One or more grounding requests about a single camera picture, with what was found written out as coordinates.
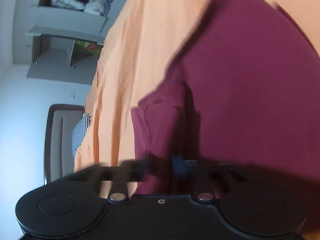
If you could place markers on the maroon long sleeve shirt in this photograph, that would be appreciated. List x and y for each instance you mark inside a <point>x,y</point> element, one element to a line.
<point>244,89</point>

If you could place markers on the blue white checkered pillow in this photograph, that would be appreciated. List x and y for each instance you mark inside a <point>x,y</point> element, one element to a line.
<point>79,132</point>

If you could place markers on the pile of folded clothes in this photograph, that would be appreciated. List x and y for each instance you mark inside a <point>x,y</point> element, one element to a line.
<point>95,7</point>

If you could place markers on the grey open wardrobe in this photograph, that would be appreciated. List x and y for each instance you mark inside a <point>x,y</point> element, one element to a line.
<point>44,38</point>

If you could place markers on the dark brown padded headboard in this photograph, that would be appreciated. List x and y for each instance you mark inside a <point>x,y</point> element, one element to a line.
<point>58,160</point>

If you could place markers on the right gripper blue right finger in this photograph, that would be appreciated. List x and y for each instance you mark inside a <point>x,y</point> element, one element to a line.
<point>193,178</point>

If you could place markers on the colourful bag in wardrobe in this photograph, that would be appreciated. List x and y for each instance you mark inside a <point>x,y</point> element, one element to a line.
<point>92,47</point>

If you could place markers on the orange bed duvet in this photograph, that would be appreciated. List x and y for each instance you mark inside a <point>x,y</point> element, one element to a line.
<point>138,49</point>

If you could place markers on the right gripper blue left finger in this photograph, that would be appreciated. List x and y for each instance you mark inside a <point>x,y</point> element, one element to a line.
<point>133,170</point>

